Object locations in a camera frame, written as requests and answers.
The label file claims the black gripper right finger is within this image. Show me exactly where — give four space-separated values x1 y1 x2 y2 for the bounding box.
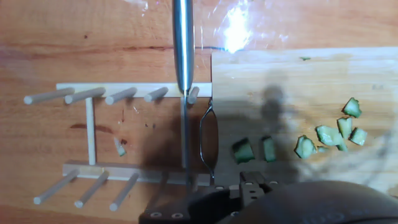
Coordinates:
217 180 398 224

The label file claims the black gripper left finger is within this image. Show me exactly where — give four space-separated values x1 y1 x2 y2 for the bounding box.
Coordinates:
139 170 266 224

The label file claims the thin cucumber slice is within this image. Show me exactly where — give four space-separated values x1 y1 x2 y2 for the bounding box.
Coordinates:
231 138 256 165
261 136 277 162

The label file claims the small chopped cucumber piece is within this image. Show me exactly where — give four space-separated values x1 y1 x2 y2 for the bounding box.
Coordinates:
349 127 368 146
341 97 363 119
337 116 353 140
315 124 343 147

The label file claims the wooden cutting board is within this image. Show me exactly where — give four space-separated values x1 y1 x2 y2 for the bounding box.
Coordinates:
198 46 398 197

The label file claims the steel cleaver knife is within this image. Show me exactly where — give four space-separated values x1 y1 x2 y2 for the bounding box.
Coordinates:
172 0 196 190

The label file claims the wooden peg dish rack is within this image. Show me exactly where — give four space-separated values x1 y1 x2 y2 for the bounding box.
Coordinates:
24 82 215 212

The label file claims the pale cucumber scrap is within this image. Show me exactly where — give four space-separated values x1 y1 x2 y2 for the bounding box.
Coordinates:
113 136 127 157

